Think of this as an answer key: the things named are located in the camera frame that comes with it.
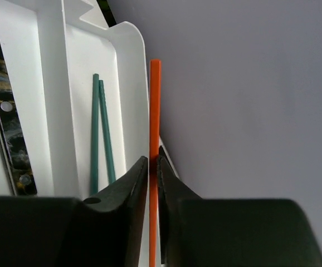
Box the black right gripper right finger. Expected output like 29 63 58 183
157 148 322 266

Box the orange chopstick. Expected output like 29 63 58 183
149 59 162 267

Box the green chopstick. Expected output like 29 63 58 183
99 80 116 184
90 73 99 195

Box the fork with dark handle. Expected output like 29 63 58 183
0 43 37 196

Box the white divided cutlery tray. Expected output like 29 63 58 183
0 1 149 266

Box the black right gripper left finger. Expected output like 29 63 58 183
0 157 148 266

